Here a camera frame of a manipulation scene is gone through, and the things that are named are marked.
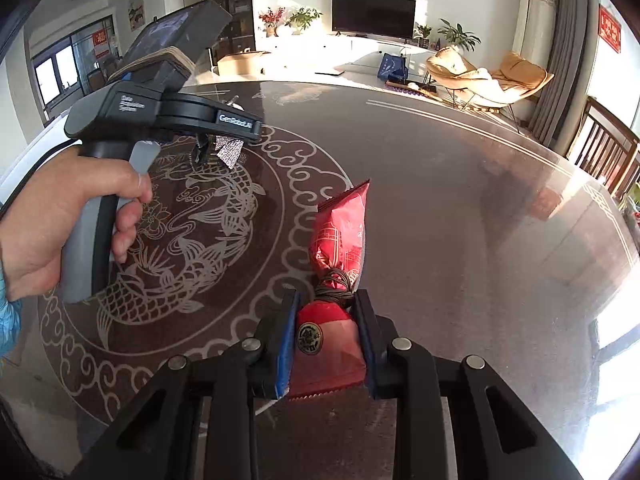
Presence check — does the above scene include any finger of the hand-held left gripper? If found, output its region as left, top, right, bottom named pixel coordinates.
left=194, top=132, right=215, bottom=165

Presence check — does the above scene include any red wall hanging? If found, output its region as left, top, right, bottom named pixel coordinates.
left=598, top=4, right=622, bottom=54

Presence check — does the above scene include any cardboard box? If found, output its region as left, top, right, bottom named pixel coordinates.
left=217, top=50, right=271, bottom=78

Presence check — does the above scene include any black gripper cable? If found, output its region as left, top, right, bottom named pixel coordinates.
left=0, top=144, right=83, bottom=211

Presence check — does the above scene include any wooden chair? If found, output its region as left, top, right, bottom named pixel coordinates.
left=567, top=96, right=640, bottom=201

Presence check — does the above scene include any white television console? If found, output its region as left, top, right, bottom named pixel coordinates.
left=255, top=32, right=441, bottom=78

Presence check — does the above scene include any person's left hand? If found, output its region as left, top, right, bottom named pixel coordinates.
left=0, top=146, right=153, bottom=305

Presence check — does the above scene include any blue shopping bag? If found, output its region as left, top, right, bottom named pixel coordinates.
left=377, top=52, right=410, bottom=81

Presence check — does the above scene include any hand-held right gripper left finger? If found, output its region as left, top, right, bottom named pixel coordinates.
left=70, top=287, right=302, bottom=480

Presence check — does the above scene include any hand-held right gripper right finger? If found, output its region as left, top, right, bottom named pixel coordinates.
left=352, top=290, right=586, bottom=480

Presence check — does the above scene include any grey curtain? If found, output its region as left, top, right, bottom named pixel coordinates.
left=527, top=0, right=603, bottom=148

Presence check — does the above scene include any red foil packet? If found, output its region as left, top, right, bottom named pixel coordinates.
left=287, top=178, right=372, bottom=401

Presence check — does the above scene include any green potted plant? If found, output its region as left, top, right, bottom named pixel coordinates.
left=286, top=7, right=323, bottom=36

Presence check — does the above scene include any silver glitter hair clip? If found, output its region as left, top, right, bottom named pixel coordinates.
left=214, top=137, right=246, bottom=168

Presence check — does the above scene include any red flower plant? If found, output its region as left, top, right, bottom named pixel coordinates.
left=259, top=6, right=286, bottom=37

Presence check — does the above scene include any white standing air conditioner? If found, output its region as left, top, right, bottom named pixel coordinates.
left=515, top=0, right=558, bottom=68

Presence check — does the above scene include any large leafy potted plant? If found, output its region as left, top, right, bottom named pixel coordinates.
left=439, top=18, right=482, bottom=53

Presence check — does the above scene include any black television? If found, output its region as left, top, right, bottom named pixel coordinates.
left=331, top=0, right=417, bottom=41

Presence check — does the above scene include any white board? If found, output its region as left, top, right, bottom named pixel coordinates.
left=0, top=122, right=83, bottom=201

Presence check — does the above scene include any orange lounge chair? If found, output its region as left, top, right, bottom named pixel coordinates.
left=425, top=46, right=555, bottom=111

